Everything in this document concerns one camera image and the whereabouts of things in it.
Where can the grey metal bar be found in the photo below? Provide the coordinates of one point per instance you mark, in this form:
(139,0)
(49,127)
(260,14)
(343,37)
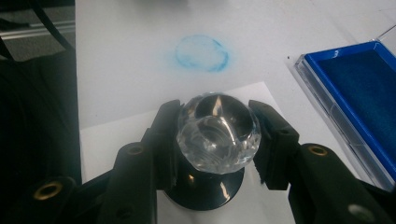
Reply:
(37,30)

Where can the white paper sheet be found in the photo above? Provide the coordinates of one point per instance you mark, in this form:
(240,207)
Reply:
(109,149)

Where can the black stamp with crystal knob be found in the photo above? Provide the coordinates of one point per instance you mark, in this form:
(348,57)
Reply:
(218,140)

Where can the blue ink pad clear case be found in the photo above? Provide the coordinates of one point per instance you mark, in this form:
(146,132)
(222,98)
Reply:
(358,93)

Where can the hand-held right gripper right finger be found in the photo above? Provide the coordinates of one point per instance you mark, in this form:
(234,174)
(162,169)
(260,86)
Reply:
(277,149)

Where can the blue ink smudge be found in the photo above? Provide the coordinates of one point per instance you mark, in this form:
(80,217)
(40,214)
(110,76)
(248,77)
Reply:
(186,62)

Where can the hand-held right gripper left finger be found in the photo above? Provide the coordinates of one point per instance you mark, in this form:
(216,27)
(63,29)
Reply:
(165,149)

